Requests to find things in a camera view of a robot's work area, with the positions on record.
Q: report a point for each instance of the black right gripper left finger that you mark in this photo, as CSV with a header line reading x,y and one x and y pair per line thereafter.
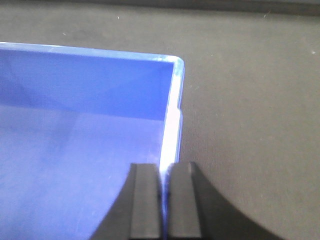
x,y
136,213

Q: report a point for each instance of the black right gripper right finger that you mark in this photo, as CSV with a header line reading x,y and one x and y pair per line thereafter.
x,y
197,211

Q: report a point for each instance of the large blue plastic bin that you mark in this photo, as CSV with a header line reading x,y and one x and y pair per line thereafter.
x,y
72,121

